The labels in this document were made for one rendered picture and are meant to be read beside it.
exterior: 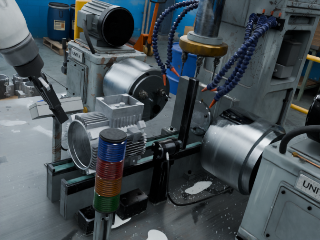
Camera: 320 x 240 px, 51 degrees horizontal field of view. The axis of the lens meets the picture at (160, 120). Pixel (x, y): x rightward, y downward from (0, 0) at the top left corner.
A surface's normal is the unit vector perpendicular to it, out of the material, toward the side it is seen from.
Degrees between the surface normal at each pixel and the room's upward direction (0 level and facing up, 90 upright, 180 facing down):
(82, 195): 90
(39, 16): 90
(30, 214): 0
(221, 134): 54
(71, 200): 90
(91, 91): 89
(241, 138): 47
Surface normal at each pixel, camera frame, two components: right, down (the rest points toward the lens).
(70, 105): 0.62, -0.15
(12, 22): 0.81, 0.25
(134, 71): -0.27, -0.68
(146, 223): 0.14, -0.90
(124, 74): -0.45, -0.50
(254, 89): -0.75, 0.16
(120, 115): 0.64, 0.40
